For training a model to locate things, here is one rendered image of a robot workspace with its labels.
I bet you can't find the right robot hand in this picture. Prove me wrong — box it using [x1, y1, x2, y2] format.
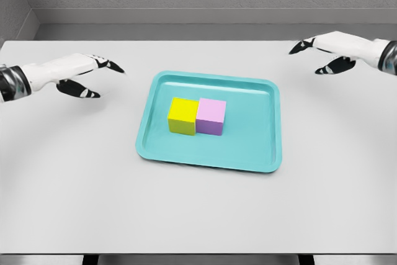
[288, 31, 364, 75]

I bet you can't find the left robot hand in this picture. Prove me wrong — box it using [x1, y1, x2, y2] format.
[45, 53, 126, 99]

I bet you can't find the yellow cube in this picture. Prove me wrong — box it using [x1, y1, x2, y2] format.
[167, 97, 200, 137]

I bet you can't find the pink cube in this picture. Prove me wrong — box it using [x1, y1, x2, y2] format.
[195, 97, 227, 137]

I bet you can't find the teal rectangular tray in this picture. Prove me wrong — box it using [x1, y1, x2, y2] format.
[135, 70, 283, 174]

